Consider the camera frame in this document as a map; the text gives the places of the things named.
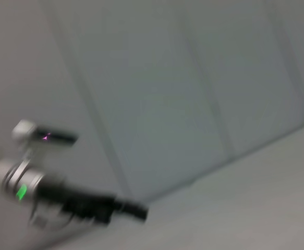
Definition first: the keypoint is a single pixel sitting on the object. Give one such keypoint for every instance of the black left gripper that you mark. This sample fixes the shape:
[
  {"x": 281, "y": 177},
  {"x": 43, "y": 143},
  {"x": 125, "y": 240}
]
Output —
[{"x": 76, "y": 200}]

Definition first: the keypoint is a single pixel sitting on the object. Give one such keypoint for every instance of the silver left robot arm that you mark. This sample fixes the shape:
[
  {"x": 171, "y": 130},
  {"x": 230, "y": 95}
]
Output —
[{"x": 5, "y": 179}]

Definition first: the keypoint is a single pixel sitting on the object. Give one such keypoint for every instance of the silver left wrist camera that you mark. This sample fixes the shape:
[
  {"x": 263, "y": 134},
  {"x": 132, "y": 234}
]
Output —
[{"x": 52, "y": 136}]

